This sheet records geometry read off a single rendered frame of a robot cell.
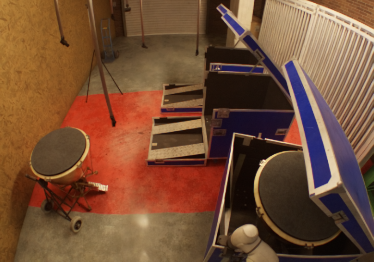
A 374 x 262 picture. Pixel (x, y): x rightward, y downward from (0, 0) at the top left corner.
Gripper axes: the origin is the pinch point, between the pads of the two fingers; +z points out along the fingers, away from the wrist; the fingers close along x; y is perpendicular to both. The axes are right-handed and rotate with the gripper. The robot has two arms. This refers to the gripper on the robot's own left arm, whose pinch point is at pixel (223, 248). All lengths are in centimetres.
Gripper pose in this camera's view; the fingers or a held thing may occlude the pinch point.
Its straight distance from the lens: 134.3
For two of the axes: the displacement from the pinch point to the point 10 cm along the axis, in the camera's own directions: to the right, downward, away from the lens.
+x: 2.6, -6.3, 7.3
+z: -1.9, 7.1, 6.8
